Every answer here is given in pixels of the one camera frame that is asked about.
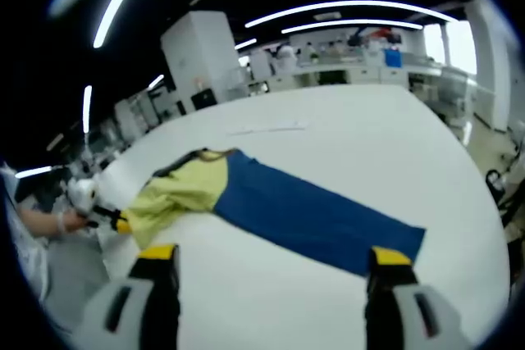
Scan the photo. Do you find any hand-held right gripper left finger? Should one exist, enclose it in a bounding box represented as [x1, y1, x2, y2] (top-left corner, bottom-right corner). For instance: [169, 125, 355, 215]
[81, 243, 182, 350]

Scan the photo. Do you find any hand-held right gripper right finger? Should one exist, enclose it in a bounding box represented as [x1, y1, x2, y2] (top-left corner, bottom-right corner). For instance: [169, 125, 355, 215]
[363, 245, 473, 350]

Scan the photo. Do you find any yellow and blue garment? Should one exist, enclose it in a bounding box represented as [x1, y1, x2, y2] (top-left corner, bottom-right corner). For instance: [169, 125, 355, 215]
[121, 147, 427, 278]

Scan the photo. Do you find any person's left hand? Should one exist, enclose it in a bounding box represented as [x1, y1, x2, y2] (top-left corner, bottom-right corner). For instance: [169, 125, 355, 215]
[56, 208, 90, 237]

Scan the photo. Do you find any person's white shirt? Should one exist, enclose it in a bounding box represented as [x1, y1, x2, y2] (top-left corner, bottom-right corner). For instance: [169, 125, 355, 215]
[0, 163, 48, 306]

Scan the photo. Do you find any black monitor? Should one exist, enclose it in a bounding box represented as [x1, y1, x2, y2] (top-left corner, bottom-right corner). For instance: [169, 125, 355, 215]
[189, 88, 217, 111]

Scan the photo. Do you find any white square pillar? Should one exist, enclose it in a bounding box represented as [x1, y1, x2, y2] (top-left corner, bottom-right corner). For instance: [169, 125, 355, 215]
[159, 11, 242, 114]

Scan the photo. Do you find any white lab counter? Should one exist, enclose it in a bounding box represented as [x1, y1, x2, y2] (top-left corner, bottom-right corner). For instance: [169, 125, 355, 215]
[268, 57, 415, 89]

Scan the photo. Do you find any long ceiling light strip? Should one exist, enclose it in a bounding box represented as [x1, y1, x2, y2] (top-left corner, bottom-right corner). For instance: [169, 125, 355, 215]
[244, 0, 459, 30]
[281, 18, 424, 35]

